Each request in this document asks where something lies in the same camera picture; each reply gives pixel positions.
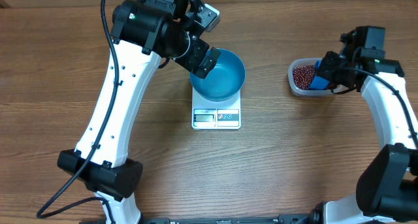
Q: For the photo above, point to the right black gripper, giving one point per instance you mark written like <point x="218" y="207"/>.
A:
<point x="325" y="71"/>

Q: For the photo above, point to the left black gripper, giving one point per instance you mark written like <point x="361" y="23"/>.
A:
<point x="200" y="49"/>

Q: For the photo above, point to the blue plastic measuring scoop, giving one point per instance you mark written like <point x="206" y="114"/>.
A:
<point x="318" y="83"/>

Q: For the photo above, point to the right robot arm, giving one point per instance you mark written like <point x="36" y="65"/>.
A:
<point x="382" y="194"/>

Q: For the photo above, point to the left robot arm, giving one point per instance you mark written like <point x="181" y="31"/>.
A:
<point x="145" y="35"/>

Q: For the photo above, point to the teal round bowl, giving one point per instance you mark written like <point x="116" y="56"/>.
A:
<point x="224" y="80"/>

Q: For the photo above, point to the white digital kitchen scale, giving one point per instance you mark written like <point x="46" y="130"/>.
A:
<point x="211" y="115"/>

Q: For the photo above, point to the red adzuki beans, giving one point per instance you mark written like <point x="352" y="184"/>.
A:
<point x="303" y="76"/>

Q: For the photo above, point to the clear plastic food container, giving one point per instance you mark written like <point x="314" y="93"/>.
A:
<point x="308" y="93"/>

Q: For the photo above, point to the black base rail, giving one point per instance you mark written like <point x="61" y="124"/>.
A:
<point x="281" y="219"/>

